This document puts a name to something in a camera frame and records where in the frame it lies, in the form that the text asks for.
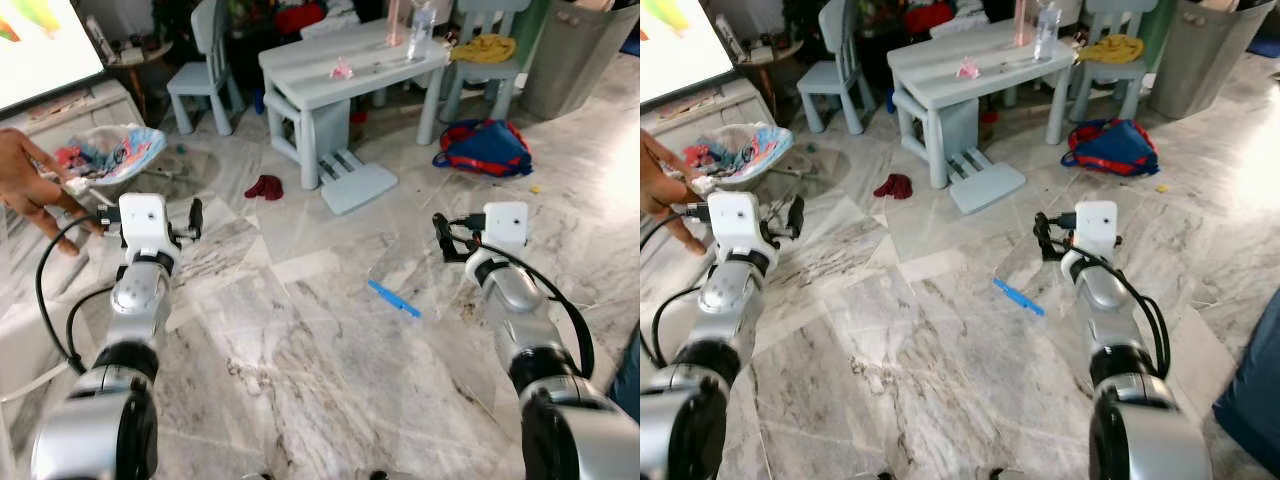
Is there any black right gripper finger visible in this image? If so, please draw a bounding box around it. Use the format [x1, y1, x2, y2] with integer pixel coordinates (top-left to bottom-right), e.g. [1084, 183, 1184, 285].
[433, 213, 467, 264]
[1033, 212, 1063, 263]

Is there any bare person hand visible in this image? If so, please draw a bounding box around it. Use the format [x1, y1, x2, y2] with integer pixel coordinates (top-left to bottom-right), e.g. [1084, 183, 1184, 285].
[640, 130, 716, 256]
[0, 128, 104, 256]

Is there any blue plastic stick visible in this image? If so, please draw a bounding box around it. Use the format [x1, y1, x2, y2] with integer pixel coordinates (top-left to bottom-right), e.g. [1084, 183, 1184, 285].
[367, 279, 423, 319]
[992, 278, 1047, 318]

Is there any blue and red backpack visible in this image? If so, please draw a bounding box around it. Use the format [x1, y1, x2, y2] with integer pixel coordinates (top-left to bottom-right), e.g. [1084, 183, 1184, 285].
[432, 118, 534, 179]
[1060, 118, 1161, 178]

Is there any white television stand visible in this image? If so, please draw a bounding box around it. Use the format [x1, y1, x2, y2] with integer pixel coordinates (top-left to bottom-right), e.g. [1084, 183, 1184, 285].
[0, 78, 149, 141]
[640, 75, 771, 136]

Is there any pale blue child chair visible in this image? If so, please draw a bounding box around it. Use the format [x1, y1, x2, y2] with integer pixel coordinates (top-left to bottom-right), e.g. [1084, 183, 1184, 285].
[440, 0, 531, 123]
[166, 0, 246, 137]
[1068, 0, 1159, 123]
[797, 0, 877, 136]

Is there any round dark side table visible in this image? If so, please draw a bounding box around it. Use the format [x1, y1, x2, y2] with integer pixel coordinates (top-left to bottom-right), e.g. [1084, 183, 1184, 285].
[100, 38, 174, 121]
[722, 38, 804, 116]

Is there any yellow cloth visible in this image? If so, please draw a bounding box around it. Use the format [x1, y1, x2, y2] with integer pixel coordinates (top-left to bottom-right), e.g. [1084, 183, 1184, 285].
[450, 34, 518, 65]
[1077, 34, 1145, 65]

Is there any pale blue child table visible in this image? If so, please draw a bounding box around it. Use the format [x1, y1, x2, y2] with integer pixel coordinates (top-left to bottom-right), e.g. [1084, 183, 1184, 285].
[887, 20, 1079, 189]
[258, 22, 451, 191]

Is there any clear plastic bottle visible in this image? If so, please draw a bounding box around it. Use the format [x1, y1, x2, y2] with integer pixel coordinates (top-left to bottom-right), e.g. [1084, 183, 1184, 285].
[407, 3, 437, 61]
[1035, 3, 1063, 61]

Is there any dark blue trouser leg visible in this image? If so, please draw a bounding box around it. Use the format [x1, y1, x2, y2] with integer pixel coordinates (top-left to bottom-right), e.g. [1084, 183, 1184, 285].
[1213, 288, 1280, 479]
[610, 330, 641, 421]

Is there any flat television screen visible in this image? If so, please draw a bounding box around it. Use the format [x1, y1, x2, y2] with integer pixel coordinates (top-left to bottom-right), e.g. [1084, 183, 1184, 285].
[0, 0, 108, 113]
[640, 0, 738, 104]

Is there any grey fabric storage bin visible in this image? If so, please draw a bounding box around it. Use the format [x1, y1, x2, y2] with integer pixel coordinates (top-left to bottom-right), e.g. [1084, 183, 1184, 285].
[520, 0, 641, 121]
[1148, 0, 1279, 121]

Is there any red bag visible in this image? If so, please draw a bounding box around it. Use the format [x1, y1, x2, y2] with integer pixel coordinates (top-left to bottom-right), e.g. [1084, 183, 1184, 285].
[903, 3, 956, 36]
[273, 3, 328, 36]

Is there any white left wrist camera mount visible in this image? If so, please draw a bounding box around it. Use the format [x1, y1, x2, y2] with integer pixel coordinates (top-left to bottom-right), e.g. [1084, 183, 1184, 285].
[118, 193, 184, 269]
[707, 192, 780, 267]

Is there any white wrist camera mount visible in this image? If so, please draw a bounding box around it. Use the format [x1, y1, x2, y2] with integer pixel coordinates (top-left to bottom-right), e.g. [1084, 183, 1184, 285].
[1060, 201, 1120, 283]
[707, 192, 780, 267]
[118, 193, 184, 269]
[466, 203, 530, 285]

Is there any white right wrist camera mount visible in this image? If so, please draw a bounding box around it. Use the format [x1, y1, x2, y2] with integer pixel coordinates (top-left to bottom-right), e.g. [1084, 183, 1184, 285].
[466, 203, 530, 285]
[1060, 201, 1120, 283]

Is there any short black right arm cable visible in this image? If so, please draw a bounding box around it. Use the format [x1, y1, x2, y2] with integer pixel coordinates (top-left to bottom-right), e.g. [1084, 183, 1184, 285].
[1138, 298, 1167, 376]
[545, 298, 589, 373]

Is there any short black arm cable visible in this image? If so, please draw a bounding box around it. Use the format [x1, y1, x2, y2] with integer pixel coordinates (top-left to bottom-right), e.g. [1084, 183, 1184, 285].
[65, 285, 114, 371]
[1138, 298, 1167, 376]
[650, 285, 701, 369]
[545, 298, 589, 373]

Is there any short black left arm cable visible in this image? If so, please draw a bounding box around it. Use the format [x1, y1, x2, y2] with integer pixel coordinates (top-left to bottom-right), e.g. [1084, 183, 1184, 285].
[650, 285, 701, 369]
[65, 285, 114, 371]

